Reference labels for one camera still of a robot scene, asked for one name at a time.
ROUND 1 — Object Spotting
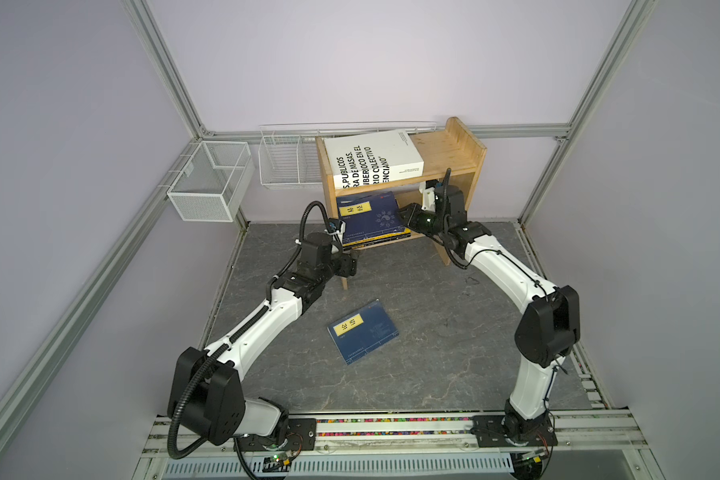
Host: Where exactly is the white wire rack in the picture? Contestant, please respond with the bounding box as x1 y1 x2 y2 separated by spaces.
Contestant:
258 121 437 189

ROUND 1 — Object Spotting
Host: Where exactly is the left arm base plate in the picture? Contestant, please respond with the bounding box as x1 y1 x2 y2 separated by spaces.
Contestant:
237 417 317 452

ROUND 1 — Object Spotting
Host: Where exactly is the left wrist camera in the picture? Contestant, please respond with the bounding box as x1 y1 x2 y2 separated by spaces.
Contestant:
326 218 346 236

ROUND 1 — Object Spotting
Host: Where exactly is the aluminium front rail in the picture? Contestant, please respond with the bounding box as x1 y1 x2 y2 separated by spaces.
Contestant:
132 410 665 479

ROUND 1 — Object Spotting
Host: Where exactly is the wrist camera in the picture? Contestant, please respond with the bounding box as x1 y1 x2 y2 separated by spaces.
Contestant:
326 218 346 236
419 180 438 212

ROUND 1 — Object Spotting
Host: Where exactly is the white mesh basket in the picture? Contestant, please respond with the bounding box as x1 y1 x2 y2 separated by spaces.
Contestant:
168 141 255 223

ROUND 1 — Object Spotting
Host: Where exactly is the wooden two-tier shelf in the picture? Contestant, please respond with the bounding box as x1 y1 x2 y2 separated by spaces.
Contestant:
315 116 488 291

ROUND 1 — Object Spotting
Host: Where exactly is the blue book with yellow label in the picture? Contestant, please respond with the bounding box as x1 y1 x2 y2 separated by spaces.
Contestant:
337 191 406 243

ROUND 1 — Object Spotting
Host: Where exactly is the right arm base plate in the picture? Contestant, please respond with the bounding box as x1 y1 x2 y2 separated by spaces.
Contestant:
469 414 558 447

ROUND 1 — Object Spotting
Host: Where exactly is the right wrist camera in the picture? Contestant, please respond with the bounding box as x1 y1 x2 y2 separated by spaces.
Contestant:
419 180 438 212

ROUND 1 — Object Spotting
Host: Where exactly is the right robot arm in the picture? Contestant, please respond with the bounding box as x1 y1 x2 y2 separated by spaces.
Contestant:
399 181 581 446

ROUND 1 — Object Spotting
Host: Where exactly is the white book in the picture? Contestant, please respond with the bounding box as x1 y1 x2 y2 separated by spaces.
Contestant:
324 130 424 190

